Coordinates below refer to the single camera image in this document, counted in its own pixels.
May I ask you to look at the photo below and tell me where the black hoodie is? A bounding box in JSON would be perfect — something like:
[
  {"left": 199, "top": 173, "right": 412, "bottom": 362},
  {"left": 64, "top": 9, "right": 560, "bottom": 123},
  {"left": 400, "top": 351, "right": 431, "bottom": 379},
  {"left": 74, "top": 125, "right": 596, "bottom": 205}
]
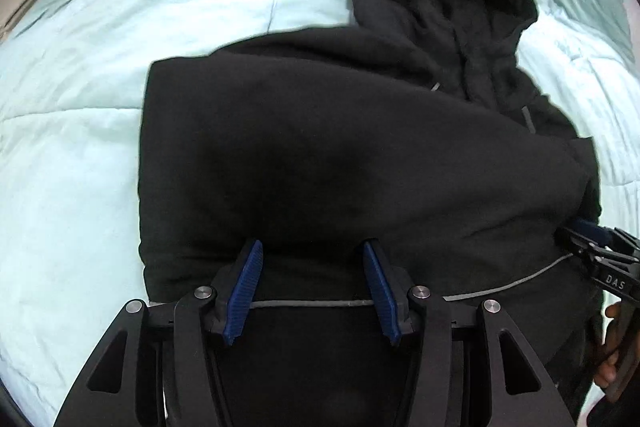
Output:
[{"left": 137, "top": 0, "right": 608, "bottom": 427}]

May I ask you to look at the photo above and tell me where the person's right hand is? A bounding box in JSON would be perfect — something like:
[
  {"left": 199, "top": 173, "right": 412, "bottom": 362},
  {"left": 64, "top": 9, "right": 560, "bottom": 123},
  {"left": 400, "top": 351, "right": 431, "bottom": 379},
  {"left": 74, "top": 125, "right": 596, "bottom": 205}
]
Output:
[{"left": 594, "top": 303, "right": 626, "bottom": 390}]

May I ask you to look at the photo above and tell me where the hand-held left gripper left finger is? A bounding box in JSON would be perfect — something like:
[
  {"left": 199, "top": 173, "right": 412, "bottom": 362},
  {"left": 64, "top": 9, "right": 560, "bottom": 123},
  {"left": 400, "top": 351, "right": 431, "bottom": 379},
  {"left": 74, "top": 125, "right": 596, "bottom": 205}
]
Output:
[{"left": 52, "top": 239, "right": 265, "bottom": 427}]

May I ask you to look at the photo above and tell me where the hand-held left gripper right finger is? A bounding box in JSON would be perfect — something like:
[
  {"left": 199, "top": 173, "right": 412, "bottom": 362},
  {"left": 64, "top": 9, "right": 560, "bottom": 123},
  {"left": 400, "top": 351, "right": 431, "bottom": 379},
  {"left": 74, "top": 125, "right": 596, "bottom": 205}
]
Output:
[{"left": 362, "top": 240, "right": 577, "bottom": 427}]

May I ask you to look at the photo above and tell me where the light green quilt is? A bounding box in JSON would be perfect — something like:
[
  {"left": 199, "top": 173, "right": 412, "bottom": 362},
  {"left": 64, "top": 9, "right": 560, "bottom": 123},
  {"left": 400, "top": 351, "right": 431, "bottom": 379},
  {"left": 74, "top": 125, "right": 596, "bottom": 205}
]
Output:
[{"left": 0, "top": 0, "right": 640, "bottom": 423}]

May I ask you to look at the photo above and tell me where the green pillow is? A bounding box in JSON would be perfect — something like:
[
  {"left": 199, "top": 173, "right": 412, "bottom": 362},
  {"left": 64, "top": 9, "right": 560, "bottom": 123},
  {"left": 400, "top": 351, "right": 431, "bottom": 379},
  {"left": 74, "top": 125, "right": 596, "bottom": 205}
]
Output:
[{"left": 544, "top": 0, "right": 636, "bottom": 52}]

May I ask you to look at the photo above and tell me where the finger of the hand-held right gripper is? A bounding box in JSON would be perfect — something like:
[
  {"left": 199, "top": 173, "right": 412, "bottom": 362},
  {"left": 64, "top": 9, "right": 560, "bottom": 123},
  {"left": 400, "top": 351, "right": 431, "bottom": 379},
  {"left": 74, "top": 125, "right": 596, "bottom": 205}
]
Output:
[
  {"left": 554, "top": 227, "right": 608, "bottom": 270},
  {"left": 572, "top": 217, "right": 640, "bottom": 260}
]

